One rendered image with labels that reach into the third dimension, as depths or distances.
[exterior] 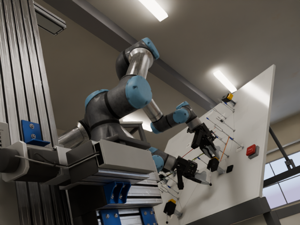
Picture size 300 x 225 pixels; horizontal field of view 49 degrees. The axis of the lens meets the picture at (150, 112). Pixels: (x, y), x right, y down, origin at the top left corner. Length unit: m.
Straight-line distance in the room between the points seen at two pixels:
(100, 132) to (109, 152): 0.35
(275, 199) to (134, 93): 10.40
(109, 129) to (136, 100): 0.14
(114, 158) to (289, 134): 10.78
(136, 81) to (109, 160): 0.43
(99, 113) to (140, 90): 0.18
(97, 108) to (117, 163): 0.41
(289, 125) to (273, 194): 2.28
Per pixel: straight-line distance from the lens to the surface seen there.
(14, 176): 0.87
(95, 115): 1.24
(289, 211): 1.65
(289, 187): 11.36
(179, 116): 1.69
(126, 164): 0.90
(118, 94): 1.20
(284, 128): 11.58
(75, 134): 1.71
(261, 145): 1.72
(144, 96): 1.20
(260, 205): 1.51
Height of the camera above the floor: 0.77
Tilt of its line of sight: 23 degrees up
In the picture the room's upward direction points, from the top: 17 degrees counter-clockwise
